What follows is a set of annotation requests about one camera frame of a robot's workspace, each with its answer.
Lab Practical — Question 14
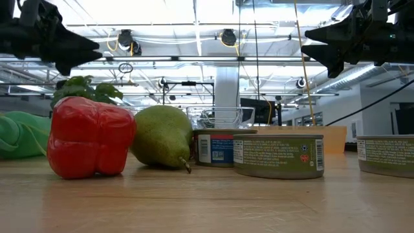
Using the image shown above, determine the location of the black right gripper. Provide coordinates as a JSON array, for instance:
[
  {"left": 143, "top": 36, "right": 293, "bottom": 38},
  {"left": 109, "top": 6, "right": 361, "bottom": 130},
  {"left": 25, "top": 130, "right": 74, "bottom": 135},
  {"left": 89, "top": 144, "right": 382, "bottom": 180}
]
[{"left": 300, "top": 15, "right": 414, "bottom": 78}]

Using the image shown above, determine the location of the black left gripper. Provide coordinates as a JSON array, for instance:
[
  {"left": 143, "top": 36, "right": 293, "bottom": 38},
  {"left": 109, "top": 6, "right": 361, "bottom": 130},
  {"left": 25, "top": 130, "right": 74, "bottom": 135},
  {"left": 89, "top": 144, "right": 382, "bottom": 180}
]
[{"left": 0, "top": 18, "right": 104, "bottom": 77}]

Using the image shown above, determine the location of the red bell pepper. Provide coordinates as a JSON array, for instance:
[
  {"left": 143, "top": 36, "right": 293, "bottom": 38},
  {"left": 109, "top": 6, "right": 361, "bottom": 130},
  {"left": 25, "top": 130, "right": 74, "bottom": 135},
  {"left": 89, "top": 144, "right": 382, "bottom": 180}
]
[{"left": 46, "top": 95, "right": 138, "bottom": 180}]

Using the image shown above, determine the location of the orange translucent tray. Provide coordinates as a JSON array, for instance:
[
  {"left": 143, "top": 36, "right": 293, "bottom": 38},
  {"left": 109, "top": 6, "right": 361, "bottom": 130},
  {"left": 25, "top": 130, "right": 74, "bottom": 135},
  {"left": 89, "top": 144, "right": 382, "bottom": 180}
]
[{"left": 254, "top": 125, "right": 348, "bottom": 155}]

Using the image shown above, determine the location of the green pear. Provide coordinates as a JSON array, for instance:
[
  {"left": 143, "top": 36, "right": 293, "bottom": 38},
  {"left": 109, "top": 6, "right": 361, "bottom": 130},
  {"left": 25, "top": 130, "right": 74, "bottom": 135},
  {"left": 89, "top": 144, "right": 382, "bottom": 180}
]
[{"left": 130, "top": 104, "right": 195, "bottom": 175}]

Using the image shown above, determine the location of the tin can green label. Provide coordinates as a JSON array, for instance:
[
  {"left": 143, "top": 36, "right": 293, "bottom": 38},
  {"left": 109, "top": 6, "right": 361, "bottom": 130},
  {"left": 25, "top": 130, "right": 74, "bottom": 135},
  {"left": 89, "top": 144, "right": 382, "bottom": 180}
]
[
  {"left": 232, "top": 133, "right": 325, "bottom": 180},
  {"left": 356, "top": 134, "right": 414, "bottom": 179}
]

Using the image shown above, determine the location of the clear plastic bin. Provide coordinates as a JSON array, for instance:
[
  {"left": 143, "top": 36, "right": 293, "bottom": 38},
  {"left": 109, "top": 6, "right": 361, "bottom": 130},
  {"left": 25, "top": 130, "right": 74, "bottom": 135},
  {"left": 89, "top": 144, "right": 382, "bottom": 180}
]
[{"left": 186, "top": 105, "right": 257, "bottom": 131}]

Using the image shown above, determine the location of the tin can blue pink label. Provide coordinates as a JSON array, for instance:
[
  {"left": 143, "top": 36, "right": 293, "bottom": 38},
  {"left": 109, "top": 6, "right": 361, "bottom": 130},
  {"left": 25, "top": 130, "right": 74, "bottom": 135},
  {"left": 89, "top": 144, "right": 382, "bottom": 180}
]
[{"left": 192, "top": 128, "right": 258, "bottom": 168}]

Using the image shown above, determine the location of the potted green plant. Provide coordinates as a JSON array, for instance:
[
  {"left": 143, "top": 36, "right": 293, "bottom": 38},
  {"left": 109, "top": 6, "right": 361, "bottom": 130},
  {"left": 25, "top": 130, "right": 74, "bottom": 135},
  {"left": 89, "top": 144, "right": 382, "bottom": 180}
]
[{"left": 50, "top": 74, "right": 124, "bottom": 109}]

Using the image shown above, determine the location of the green plastic bottle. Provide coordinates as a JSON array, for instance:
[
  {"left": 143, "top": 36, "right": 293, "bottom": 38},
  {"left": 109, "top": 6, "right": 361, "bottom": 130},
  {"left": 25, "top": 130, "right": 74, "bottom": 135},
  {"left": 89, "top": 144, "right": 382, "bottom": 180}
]
[{"left": 0, "top": 110, "right": 52, "bottom": 160}]

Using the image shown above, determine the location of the black monitor screen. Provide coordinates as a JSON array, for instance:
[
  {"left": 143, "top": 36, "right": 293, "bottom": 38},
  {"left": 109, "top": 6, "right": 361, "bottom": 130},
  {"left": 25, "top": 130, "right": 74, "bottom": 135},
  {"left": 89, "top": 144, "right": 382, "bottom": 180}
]
[{"left": 239, "top": 97, "right": 277, "bottom": 125}]

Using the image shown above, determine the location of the white building column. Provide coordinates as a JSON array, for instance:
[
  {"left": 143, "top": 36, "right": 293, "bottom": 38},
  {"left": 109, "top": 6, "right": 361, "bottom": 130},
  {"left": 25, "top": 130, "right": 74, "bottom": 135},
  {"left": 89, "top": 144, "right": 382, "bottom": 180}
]
[{"left": 214, "top": 66, "right": 241, "bottom": 129}]

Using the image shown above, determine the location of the yellow hanging cable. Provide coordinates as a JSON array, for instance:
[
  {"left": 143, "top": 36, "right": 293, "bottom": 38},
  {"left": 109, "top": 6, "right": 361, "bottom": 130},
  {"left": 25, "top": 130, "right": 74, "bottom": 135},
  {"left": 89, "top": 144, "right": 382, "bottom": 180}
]
[{"left": 293, "top": 0, "right": 316, "bottom": 128}]

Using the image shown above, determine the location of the silver ventilation duct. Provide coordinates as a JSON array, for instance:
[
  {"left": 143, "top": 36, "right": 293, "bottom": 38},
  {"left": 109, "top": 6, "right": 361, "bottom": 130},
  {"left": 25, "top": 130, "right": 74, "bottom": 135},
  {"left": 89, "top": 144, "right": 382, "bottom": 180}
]
[{"left": 318, "top": 63, "right": 394, "bottom": 95}]

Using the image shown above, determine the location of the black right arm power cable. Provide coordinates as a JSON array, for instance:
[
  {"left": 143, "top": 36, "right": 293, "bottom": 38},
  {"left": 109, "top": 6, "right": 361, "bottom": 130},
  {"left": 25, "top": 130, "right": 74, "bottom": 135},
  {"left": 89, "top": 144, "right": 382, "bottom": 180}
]
[{"left": 324, "top": 78, "right": 414, "bottom": 128}]

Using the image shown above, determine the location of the black hanging cable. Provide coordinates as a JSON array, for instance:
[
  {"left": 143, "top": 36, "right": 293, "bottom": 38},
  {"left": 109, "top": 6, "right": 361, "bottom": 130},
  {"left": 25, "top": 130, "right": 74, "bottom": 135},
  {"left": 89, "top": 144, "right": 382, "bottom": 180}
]
[{"left": 252, "top": 0, "right": 261, "bottom": 108}]

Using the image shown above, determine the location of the black metal stand frame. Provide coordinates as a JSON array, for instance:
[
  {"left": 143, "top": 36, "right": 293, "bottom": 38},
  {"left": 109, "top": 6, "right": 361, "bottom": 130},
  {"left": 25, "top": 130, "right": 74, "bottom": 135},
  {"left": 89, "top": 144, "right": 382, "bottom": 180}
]
[{"left": 162, "top": 80, "right": 215, "bottom": 106}]

